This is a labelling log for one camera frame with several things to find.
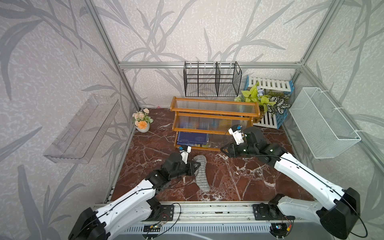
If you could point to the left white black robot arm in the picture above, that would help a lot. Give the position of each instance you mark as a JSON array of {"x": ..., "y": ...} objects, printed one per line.
[{"x": 135, "y": 206}]

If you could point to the white blue wooden crate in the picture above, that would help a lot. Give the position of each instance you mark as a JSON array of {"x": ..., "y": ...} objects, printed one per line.
[{"x": 271, "y": 85}]

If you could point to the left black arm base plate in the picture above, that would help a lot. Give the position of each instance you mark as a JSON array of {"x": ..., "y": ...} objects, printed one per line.
[{"x": 164, "y": 213}]

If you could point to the flower bouquet in white pot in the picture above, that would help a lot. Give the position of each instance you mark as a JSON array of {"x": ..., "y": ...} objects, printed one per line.
[{"x": 142, "y": 120}]

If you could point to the orange wooden three-tier bookshelf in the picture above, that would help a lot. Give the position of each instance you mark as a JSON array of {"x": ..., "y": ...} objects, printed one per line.
[{"x": 212, "y": 117}]

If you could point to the white wire mesh basket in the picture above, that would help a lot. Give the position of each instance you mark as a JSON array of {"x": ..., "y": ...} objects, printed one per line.
[{"x": 324, "y": 128}]

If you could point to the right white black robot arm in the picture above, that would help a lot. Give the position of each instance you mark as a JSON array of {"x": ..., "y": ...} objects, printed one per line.
[{"x": 336, "y": 209}]

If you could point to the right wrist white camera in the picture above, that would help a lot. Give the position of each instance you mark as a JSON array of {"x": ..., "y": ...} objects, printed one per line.
[{"x": 236, "y": 132}]

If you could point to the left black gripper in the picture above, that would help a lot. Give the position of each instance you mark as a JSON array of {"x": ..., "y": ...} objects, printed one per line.
[{"x": 190, "y": 170}]

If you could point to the grey striped cloth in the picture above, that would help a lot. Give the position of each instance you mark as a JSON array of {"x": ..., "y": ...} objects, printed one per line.
[{"x": 201, "y": 176}]

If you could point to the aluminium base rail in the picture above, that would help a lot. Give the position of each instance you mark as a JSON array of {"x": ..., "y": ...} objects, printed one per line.
[{"x": 242, "y": 211}]

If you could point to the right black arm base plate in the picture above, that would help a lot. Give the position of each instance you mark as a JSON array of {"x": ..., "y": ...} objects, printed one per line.
[{"x": 265, "y": 212}]

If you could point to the black wire mesh organizer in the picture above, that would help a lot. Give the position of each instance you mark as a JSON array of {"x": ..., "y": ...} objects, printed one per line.
[{"x": 209, "y": 80}]

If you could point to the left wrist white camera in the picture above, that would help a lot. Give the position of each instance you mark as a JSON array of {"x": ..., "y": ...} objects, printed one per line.
[{"x": 184, "y": 151}]

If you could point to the wrist white camera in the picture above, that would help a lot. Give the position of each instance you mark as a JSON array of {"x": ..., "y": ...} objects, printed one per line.
[
  {"x": 236, "y": 132},
  {"x": 184, "y": 151}
]

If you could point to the green potted plant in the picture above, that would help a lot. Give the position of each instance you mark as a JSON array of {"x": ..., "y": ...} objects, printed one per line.
[{"x": 257, "y": 95}]

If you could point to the clear acrylic wall shelf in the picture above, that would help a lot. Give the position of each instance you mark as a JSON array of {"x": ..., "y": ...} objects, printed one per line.
[{"x": 79, "y": 140}]

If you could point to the black white variegated plant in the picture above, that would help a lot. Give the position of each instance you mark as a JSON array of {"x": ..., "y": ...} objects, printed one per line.
[{"x": 278, "y": 102}]

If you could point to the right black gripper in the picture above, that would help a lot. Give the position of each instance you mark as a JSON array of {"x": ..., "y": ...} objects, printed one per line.
[{"x": 231, "y": 148}]

